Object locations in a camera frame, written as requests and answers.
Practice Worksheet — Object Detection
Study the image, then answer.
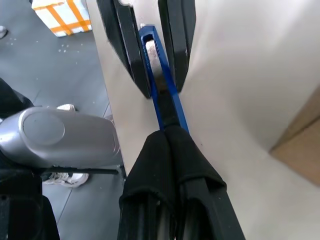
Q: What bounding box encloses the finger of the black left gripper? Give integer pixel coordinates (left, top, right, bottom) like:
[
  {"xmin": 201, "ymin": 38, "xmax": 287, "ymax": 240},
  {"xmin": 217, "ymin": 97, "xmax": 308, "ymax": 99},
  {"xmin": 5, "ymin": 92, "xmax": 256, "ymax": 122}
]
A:
[
  {"xmin": 158, "ymin": 0, "xmax": 197, "ymax": 92},
  {"xmin": 96, "ymin": 0, "xmax": 152, "ymax": 99}
]

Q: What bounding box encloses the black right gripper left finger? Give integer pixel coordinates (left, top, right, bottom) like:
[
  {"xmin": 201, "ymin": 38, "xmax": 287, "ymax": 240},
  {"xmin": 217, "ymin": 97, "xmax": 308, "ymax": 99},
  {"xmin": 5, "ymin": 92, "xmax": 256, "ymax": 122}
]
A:
[{"xmin": 118, "ymin": 129, "xmax": 180, "ymax": 240}]

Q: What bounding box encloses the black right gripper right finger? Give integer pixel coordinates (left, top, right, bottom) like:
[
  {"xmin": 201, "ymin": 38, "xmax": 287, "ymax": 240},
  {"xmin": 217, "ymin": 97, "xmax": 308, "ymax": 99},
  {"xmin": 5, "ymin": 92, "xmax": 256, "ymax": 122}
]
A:
[{"xmin": 166, "ymin": 125, "xmax": 246, "ymax": 240}]

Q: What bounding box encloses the blue utility cutter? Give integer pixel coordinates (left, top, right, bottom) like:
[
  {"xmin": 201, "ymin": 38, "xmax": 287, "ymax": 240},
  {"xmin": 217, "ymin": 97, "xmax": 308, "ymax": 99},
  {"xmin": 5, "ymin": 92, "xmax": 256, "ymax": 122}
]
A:
[{"xmin": 138, "ymin": 23, "xmax": 191, "ymax": 134}]

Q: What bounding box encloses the white box with orange tape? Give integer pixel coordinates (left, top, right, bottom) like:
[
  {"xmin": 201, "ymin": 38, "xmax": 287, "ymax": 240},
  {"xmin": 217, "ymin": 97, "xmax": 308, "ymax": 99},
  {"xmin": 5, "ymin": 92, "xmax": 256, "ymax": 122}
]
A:
[{"xmin": 31, "ymin": 0, "xmax": 92, "ymax": 38}]

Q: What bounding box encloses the brown cardboard box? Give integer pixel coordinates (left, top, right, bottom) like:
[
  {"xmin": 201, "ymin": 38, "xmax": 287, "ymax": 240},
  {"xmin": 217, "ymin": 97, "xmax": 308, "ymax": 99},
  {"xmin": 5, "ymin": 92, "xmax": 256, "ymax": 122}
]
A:
[{"xmin": 269, "ymin": 85, "xmax": 320, "ymax": 188}]

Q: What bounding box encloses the thin black rod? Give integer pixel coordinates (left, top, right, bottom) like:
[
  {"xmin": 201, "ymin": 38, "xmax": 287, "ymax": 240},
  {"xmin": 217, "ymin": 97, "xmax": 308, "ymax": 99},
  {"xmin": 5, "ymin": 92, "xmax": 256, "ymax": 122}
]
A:
[{"xmin": 41, "ymin": 168, "xmax": 119, "ymax": 176}]

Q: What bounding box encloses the white sneaker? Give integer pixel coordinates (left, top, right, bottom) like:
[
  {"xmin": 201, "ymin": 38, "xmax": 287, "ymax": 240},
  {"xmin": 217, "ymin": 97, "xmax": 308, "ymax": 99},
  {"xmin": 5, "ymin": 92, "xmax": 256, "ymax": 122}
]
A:
[
  {"xmin": 42, "ymin": 172, "xmax": 90, "ymax": 188},
  {"xmin": 56, "ymin": 103, "xmax": 76, "ymax": 113}
]

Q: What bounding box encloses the silver robot body shell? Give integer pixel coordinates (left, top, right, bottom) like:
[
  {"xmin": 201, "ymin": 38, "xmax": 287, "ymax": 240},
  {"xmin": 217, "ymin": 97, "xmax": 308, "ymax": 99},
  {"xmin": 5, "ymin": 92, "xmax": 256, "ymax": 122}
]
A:
[{"xmin": 0, "ymin": 105, "xmax": 121, "ymax": 169}]

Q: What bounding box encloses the black trouser leg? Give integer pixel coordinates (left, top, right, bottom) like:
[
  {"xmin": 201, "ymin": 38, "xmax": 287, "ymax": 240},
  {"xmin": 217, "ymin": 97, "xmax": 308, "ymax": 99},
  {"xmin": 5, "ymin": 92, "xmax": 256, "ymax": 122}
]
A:
[{"xmin": 0, "ymin": 78, "xmax": 35, "ymax": 120}]

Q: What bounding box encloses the black robot lower body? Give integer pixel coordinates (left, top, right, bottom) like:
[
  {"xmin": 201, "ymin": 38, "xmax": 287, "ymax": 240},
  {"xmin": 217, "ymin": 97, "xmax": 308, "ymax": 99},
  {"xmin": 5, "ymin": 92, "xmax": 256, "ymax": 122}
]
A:
[{"xmin": 0, "ymin": 167, "xmax": 61, "ymax": 240}]

